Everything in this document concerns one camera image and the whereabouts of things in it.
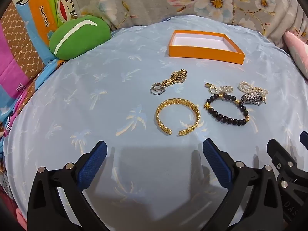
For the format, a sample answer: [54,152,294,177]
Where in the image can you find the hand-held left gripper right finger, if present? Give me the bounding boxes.
[203,138,288,231]

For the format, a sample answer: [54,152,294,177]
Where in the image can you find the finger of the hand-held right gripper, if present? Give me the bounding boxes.
[299,131,308,150]
[267,139,299,175]

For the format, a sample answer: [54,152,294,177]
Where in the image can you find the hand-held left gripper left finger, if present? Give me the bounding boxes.
[27,141,108,231]

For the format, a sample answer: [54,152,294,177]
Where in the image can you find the gold bangle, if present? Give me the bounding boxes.
[155,98,201,136]

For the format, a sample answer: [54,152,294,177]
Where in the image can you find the black bead bracelet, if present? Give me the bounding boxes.
[204,93,250,126]

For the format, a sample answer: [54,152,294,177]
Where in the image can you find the silver wristwatch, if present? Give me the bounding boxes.
[241,92,267,106]

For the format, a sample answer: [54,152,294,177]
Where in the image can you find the white pearl bracelet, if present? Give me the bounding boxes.
[238,80,269,97]

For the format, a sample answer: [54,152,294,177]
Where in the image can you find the gold wristwatch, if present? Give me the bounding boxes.
[162,69,188,88]

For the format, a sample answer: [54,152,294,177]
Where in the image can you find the orange shallow box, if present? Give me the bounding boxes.
[168,30,246,65]

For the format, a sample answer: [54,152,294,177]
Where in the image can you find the light blue palm-print sheet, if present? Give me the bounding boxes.
[5,16,308,231]

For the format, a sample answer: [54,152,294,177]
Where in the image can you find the gold hoop earring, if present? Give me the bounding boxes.
[204,83,217,94]

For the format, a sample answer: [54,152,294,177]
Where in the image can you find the pink pillow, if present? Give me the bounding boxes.
[284,31,308,79]

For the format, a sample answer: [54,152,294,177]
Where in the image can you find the green cushion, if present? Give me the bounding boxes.
[49,15,111,60]

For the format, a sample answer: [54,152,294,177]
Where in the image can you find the cartoon printed blanket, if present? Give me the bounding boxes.
[0,0,80,224]

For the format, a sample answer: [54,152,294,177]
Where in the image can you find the grey floral blanket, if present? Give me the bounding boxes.
[70,0,308,49]

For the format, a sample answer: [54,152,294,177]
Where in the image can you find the silver ring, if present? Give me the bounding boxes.
[151,83,166,95]

